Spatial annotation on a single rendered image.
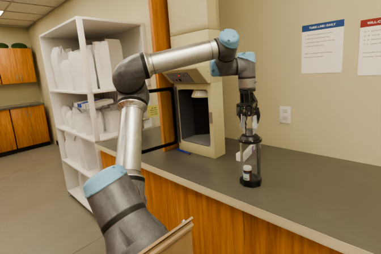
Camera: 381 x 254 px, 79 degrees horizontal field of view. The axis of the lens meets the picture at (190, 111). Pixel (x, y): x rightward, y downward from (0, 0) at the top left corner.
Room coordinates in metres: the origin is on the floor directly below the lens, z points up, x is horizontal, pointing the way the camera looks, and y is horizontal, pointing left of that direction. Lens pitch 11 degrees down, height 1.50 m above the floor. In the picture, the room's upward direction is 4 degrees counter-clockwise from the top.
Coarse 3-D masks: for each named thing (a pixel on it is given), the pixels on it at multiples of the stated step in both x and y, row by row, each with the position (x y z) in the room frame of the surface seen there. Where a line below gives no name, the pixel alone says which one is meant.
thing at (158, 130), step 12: (156, 96) 1.48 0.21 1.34; (168, 96) 1.53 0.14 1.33; (156, 108) 1.47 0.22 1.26; (168, 108) 1.53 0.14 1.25; (144, 120) 1.42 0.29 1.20; (156, 120) 1.47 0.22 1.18; (168, 120) 1.52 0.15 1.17; (144, 132) 1.41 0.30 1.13; (156, 132) 1.46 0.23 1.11; (168, 132) 1.52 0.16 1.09; (144, 144) 1.41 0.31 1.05; (156, 144) 1.46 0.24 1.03
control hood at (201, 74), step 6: (192, 66) 1.30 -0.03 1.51; (198, 66) 1.29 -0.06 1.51; (204, 66) 1.32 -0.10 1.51; (168, 72) 1.45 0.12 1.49; (174, 72) 1.42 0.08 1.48; (180, 72) 1.39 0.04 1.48; (186, 72) 1.36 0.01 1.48; (192, 72) 1.32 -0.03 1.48; (198, 72) 1.29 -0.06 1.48; (204, 72) 1.32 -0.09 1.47; (168, 78) 1.52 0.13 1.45; (192, 78) 1.38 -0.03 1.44; (198, 78) 1.35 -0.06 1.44; (204, 78) 1.32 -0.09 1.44
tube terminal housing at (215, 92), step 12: (180, 36) 1.51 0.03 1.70; (192, 36) 1.44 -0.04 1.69; (204, 36) 1.37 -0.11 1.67; (216, 36) 1.41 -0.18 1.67; (180, 84) 1.53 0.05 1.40; (192, 84) 1.46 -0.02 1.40; (204, 84) 1.39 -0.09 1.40; (216, 84) 1.39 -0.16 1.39; (216, 96) 1.39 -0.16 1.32; (216, 108) 1.38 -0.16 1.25; (216, 120) 1.38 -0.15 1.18; (180, 132) 1.56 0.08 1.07; (216, 132) 1.37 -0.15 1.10; (180, 144) 1.57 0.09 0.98; (192, 144) 1.48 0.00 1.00; (216, 144) 1.37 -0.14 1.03; (216, 156) 1.36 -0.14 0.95
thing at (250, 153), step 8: (240, 144) 1.02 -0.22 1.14; (248, 144) 0.98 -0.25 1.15; (256, 144) 0.99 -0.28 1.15; (240, 152) 1.03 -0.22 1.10; (248, 152) 0.99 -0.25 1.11; (256, 152) 0.99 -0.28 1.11; (240, 160) 1.03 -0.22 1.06; (248, 160) 0.99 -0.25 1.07; (256, 160) 0.99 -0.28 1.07; (240, 168) 1.04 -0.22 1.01; (248, 168) 0.99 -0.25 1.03; (256, 168) 0.99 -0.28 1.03; (248, 176) 0.99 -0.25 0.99; (256, 176) 0.99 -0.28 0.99
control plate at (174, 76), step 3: (168, 75) 1.49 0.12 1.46; (171, 75) 1.47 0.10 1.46; (174, 75) 1.45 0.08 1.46; (177, 75) 1.43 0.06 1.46; (180, 75) 1.42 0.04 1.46; (186, 75) 1.38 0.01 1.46; (171, 78) 1.50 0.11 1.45; (174, 78) 1.48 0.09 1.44; (177, 78) 1.46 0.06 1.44; (180, 78) 1.44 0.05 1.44; (183, 78) 1.43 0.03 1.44; (186, 78) 1.41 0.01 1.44; (189, 78) 1.39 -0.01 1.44; (174, 81) 1.51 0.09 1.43; (177, 81) 1.49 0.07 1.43; (180, 81) 1.47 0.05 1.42; (183, 81) 1.45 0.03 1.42; (186, 81) 1.44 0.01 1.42; (189, 81) 1.42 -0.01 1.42; (192, 81) 1.40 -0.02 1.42
